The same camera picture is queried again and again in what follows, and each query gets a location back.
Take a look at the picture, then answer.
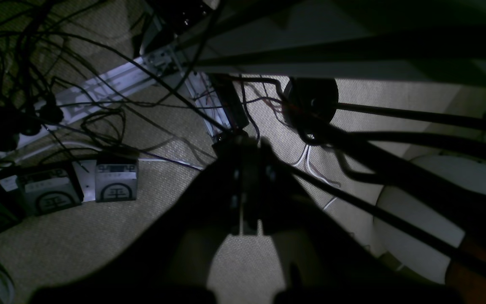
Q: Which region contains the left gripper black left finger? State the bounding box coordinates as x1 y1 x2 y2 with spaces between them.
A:
30 140 248 304

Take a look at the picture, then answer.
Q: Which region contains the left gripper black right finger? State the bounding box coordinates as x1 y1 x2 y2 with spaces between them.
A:
247 140 462 304

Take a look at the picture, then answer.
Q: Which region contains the grey power adapter box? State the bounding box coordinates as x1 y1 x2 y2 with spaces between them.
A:
17 163 84 216
95 156 139 203

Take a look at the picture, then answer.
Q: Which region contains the aluminium frame rail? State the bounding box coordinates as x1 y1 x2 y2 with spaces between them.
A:
0 44 231 159

